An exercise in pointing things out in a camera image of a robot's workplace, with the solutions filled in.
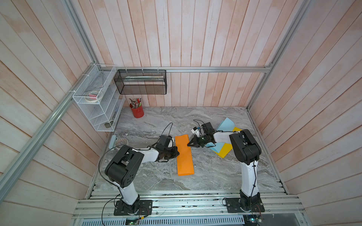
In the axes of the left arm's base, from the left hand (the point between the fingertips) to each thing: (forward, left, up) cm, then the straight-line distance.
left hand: (179, 155), depth 93 cm
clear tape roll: (+11, +42, -1) cm, 43 cm away
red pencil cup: (+34, +33, +5) cm, 48 cm away
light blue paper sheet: (+25, -37, +1) cm, 44 cm away
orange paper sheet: (-4, -4, 0) cm, 5 cm away
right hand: (+9, -6, 0) cm, 11 cm away
